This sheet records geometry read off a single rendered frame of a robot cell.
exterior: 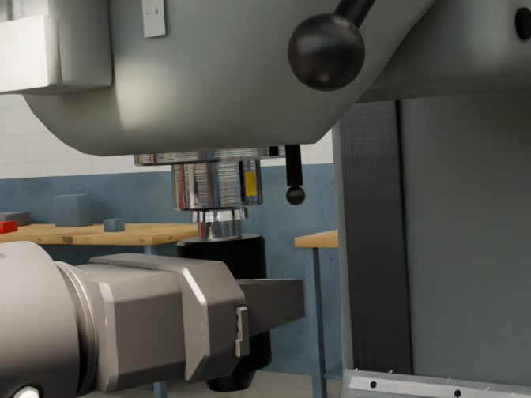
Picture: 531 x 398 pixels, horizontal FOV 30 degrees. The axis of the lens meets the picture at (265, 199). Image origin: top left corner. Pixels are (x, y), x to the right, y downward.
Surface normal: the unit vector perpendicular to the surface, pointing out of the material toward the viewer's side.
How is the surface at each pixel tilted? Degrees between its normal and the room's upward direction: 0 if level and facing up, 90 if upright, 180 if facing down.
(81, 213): 90
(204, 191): 90
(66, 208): 90
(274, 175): 90
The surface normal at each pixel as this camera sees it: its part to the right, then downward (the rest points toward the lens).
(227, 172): 0.31, 0.03
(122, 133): -0.34, 0.72
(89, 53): 0.80, -0.02
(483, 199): -0.59, 0.08
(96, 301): -0.78, 0.07
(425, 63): -0.50, 0.52
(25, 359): 0.63, 0.04
